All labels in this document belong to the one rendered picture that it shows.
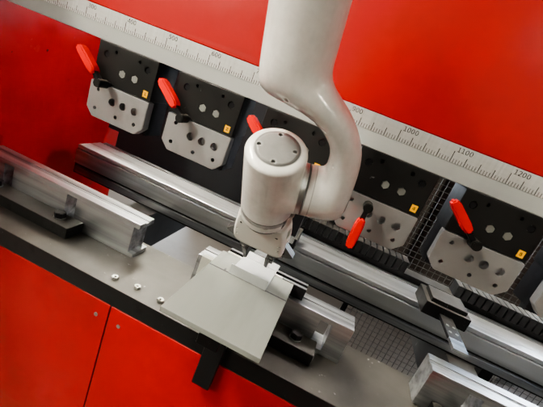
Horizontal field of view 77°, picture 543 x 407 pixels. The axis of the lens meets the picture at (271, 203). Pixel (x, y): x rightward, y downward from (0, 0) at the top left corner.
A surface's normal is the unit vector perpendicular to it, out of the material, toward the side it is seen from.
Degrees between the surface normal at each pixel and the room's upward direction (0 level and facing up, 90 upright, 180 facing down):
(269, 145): 41
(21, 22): 90
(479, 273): 90
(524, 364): 90
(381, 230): 90
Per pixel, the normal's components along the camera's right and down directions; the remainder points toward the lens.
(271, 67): -0.63, 0.37
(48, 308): -0.25, 0.22
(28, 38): 0.90, 0.41
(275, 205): -0.07, 0.83
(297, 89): -0.11, 0.51
